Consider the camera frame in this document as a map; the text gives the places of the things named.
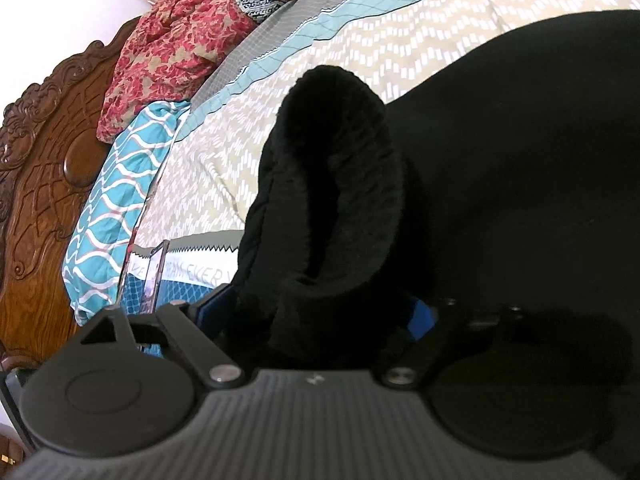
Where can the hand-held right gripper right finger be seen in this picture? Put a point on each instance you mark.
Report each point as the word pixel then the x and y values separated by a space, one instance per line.
pixel 419 321

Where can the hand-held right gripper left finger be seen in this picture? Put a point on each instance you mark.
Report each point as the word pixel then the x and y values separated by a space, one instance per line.
pixel 212 312

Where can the black pants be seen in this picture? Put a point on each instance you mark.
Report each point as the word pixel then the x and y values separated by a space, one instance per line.
pixel 500 160

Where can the teal white patterned pillow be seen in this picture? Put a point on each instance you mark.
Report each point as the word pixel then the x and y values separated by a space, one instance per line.
pixel 125 185

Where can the carved wooden headboard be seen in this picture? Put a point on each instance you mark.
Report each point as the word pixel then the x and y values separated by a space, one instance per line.
pixel 45 185

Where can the red floral cloth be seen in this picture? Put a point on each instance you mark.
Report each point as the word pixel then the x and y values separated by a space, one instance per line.
pixel 170 50

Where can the beige zigzag bedsheet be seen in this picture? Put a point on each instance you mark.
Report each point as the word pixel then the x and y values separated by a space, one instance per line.
pixel 400 35

